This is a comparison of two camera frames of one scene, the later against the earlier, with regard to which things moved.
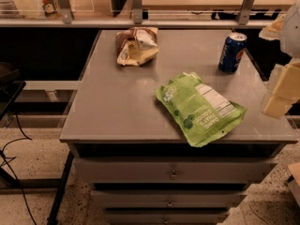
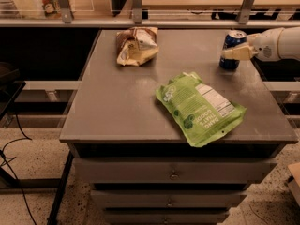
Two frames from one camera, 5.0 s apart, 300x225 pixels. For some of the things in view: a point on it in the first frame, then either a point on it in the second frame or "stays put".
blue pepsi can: [232, 51] stays put
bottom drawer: [166, 215] stays put
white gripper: [292, 32] to [264, 47]
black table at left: [11, 86] stays put
